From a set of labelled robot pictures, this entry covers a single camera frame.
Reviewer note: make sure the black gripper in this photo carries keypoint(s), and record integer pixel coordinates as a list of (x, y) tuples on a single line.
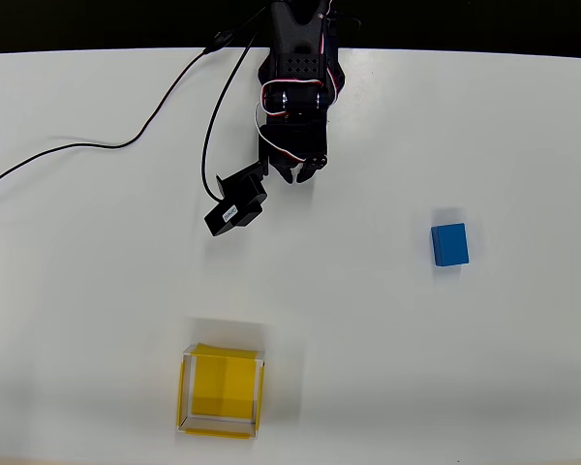
[(290, 157)]

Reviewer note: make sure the black camera with white label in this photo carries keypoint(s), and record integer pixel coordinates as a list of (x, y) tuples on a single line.
[(237, 203)]

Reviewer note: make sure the yellow box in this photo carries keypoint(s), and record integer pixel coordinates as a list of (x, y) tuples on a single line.
[(223, 387)]

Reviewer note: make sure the blue cube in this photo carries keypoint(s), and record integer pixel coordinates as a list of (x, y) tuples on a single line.
[(449, 244)]

